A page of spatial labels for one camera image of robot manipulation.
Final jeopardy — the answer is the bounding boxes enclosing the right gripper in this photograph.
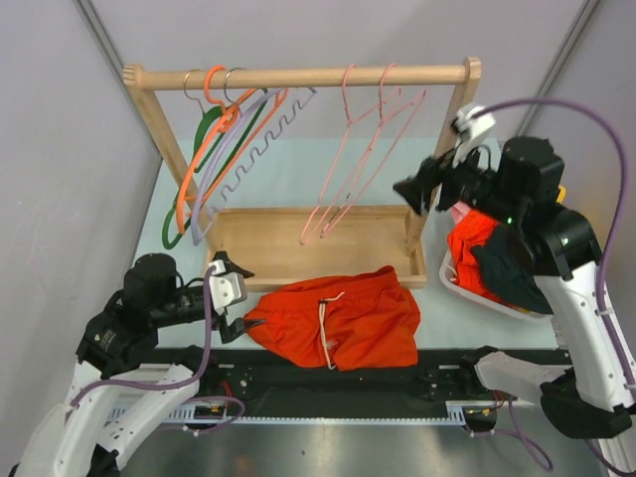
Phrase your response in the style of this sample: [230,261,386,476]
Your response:
[393,133,524,226]

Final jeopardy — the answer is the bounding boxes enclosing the pink wire hanger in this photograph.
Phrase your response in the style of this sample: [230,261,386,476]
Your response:
[298,63,402,245]
[317,62,428,239]

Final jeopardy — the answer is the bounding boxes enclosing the orange shorts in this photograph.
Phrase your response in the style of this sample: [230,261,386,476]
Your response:
[244,265,420,372]

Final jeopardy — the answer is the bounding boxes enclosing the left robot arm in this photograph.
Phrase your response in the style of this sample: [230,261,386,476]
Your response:
[10,251,254,476]

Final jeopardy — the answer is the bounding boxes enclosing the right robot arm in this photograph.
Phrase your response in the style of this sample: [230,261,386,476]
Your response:
[393,136,635,439]

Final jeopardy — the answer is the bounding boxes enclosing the green hanger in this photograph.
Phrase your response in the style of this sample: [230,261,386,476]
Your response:
[161,87,269,249]

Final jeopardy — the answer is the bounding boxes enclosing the purple hanger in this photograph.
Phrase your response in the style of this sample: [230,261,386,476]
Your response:
[191,87,317,222]

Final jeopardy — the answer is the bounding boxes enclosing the orange hanger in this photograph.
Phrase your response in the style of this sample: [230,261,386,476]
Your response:
[173,65,289,244]

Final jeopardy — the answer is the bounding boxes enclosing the pink garment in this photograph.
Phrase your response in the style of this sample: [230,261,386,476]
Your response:
[449,201,472,225]

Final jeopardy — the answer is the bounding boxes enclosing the orange garment in basket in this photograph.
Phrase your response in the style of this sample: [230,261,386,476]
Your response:
[447,211,502,303]

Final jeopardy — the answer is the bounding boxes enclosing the white laundry basket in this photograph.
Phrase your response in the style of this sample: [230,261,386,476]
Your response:
[439,249,552,324]

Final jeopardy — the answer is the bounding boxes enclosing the yellow garment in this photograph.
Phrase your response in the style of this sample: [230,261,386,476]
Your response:
[556,185,566,204]

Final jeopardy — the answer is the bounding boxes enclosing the dark green garment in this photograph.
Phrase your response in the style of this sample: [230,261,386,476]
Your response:
[471,226,553,315]

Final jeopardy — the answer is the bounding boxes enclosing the wooden clothes rack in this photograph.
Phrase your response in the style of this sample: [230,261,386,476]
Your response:
[122,57,482,292]

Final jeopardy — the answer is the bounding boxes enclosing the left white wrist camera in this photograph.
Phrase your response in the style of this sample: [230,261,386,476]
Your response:
[205,260,247,315]

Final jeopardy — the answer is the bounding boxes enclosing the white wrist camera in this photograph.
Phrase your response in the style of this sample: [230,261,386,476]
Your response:
[205,260,247,315]
[450,103,496,167]

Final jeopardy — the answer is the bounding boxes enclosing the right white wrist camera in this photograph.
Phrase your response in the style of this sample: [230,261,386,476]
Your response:
[450,103,496,167]

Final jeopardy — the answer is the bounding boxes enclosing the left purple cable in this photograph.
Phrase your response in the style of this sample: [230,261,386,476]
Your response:
[64,262,246,448]

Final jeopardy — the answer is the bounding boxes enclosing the white slotted cable duct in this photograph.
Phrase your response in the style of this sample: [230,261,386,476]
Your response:
[90,400,469,425]

